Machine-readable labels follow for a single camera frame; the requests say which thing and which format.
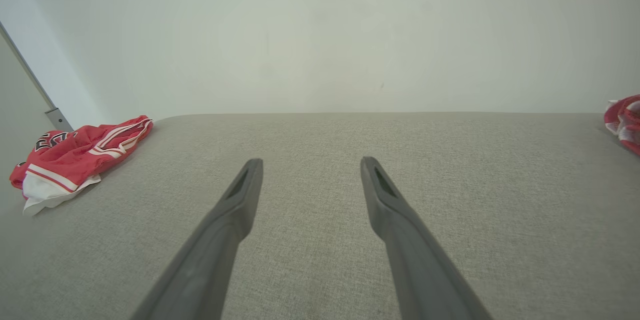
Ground red white basketball jersey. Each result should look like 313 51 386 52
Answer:
10 115 154 216

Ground grey metal frame bar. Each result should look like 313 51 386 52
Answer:
0 22 74 132

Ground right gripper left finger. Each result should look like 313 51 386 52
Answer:
131 158 264 320

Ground grey fabric mat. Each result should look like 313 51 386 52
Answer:
0 112 640 320

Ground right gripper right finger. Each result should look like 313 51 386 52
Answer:
360 156 493 320

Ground red white basketball shorts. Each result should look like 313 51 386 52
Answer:
603 94 640 156

